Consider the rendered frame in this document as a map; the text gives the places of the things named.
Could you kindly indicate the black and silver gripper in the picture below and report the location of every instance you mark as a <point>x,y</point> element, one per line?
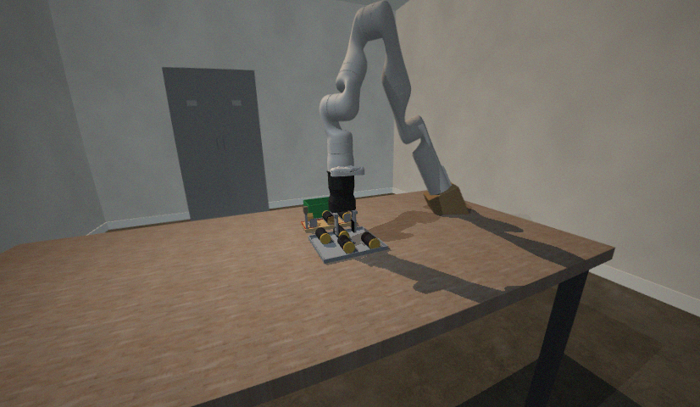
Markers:
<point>341,172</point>

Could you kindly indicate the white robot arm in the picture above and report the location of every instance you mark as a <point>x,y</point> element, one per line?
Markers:
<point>373,22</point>

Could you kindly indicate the green open-top box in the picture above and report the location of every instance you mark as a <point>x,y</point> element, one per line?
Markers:
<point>317,206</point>

